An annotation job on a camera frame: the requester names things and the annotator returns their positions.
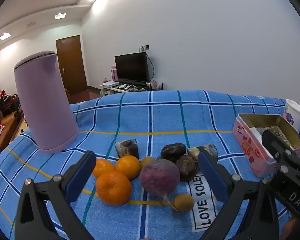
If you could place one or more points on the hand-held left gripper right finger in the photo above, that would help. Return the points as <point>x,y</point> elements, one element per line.
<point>211,175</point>

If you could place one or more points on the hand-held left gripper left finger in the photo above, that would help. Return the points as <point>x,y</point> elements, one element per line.
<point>81,173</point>

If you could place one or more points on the dark brown round taro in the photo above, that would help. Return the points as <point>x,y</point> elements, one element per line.
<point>173,151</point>
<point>187,167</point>

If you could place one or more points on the pink tin box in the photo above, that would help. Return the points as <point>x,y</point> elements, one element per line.
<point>250,145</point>

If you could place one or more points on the cut taro piece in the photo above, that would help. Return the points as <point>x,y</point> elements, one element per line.
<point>207,150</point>
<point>127,148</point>

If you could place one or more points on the large mandarin orange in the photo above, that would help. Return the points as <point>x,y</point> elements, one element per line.
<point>113,188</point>

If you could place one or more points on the small tan longan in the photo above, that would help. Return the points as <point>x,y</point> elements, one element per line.
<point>183,201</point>
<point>147,161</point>

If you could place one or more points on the purple round radish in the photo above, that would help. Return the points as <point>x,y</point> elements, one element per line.
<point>160,177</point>

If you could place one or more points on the white floral mug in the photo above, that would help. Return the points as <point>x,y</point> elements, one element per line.
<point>293,113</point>

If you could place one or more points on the blue plaid blanket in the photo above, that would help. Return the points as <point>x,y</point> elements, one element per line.
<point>165,120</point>

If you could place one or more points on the purple electric kettle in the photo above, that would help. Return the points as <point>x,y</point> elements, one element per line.
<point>45,105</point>

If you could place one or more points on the orange leather sofa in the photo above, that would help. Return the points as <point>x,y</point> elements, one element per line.
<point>3,127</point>

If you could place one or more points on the white set-top box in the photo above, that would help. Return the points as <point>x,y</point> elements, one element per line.
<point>111,83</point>

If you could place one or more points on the white television stand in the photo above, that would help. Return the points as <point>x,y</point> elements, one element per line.
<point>126,89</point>

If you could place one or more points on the black router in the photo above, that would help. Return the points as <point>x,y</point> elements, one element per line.
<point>160,87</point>

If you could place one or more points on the pile of clothes and toys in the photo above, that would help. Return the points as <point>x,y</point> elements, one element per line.
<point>6,101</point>

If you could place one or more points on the pink flower decoration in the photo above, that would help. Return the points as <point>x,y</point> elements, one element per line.
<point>154,83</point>

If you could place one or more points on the brown wooden door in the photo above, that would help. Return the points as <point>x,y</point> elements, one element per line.
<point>71,65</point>

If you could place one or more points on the black flat television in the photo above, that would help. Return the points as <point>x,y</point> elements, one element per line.
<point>132,67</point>

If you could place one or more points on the square ceiling light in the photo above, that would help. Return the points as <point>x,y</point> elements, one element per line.
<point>5,36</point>
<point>60,15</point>

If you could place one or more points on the wall power outlet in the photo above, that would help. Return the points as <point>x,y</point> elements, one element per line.
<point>145,47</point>

